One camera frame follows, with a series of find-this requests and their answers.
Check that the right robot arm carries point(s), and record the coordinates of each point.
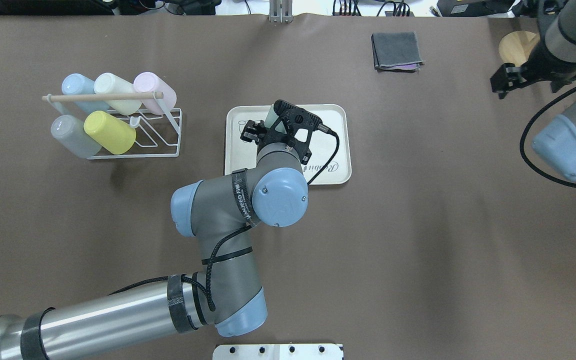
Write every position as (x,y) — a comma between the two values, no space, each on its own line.
(552,59)

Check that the wooden mug tree stand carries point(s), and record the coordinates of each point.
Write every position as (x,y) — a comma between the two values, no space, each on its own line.
(516,47)

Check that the white wire cup rack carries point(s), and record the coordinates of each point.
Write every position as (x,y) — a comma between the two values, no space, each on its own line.
(157,136)

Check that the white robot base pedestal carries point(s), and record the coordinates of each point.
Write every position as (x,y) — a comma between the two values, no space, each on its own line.
(280,351)

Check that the white rabbit print tray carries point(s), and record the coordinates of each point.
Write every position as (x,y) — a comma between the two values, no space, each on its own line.
(240,154)

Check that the yellow plastic cup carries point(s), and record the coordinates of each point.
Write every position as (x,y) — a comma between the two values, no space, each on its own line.
(112,133)

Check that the aluminium frame post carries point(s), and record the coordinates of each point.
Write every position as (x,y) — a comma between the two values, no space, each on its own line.
(281,11)

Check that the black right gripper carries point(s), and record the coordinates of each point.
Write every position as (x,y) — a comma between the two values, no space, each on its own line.
(538,65)

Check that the pink plastic cup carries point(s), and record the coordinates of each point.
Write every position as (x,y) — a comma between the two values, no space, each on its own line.
(150,82)

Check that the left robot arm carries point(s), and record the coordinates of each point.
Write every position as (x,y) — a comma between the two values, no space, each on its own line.
(228,294)

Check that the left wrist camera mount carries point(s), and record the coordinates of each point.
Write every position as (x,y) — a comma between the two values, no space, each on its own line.
(295,118)

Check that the grey translucent plastic cup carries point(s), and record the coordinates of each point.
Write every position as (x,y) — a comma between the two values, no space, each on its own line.
(69,132)

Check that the cream white plastic cup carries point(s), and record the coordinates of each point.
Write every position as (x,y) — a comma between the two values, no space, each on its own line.
(108,83)

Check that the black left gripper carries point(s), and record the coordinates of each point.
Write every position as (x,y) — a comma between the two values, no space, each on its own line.
(266,139)

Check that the light blue plastic cup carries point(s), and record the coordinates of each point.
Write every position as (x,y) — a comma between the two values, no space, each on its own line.
(78,84)

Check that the green plastic cup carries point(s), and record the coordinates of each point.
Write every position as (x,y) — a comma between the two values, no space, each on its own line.
(271,118)

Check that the folded grey cloth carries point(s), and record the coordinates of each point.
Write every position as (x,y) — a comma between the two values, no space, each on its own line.
(396,51)

